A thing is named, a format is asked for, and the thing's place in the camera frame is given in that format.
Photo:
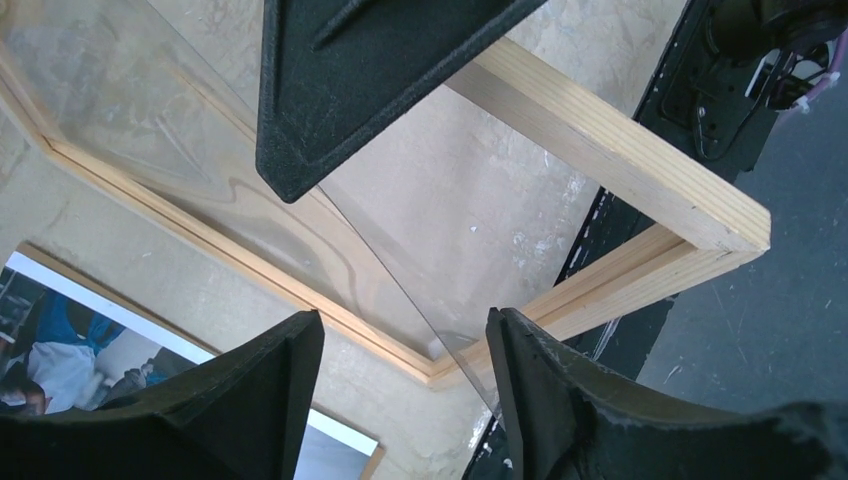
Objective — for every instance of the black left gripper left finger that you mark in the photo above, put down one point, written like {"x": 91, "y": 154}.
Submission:
{"x": 241, "y": 415}

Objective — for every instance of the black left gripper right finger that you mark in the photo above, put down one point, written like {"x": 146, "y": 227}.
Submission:
{"x": 568, "y": 417}

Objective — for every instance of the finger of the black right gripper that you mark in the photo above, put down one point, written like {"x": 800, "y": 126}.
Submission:
{"x": 335, "y": 74}

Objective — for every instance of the printed photo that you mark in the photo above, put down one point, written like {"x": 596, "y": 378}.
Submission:
{"x": 68, "y": 343}

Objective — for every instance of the clear acrylic frame pane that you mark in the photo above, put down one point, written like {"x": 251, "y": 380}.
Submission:
{"x": 112, "y": 91}

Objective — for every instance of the wooden picture frame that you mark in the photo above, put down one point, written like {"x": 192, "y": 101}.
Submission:
{"x": 702, "y": 226}

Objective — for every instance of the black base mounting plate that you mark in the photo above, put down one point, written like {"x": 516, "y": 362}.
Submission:
{"x": 775, "y": 126}

